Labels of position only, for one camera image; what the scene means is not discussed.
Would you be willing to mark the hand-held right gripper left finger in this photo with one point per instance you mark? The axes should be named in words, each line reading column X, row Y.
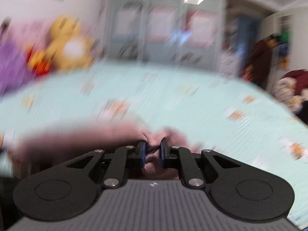
column 143, row 154

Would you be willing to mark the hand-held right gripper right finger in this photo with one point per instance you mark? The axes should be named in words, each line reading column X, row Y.
column 162, row 154

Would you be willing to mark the pink shirt with red print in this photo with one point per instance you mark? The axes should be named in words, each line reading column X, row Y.
column 72, row 139

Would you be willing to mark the bee printed mint bedspread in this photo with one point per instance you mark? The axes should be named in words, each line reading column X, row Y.
column 192, row 96

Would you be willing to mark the sliding door wardrobe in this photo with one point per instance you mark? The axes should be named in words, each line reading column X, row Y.
column 142, row 48

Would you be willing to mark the orange bordered poster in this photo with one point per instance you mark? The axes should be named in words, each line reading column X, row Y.
column 161, row 24

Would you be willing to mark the pink bordered poster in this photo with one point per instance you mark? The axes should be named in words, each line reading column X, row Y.
column 202, row 28

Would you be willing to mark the yellow plush toy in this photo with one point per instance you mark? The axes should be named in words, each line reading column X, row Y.
column 67, row 45

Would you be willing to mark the red plush toy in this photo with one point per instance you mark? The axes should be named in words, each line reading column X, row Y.
column 39, row 63

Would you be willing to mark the folded floral quilt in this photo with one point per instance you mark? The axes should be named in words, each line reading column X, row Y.
column 286, row 89

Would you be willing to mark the maroon garment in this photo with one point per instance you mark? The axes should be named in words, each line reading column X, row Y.
column 299, row 77

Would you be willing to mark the green bag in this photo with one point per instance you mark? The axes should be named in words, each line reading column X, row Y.
column 285, row 36

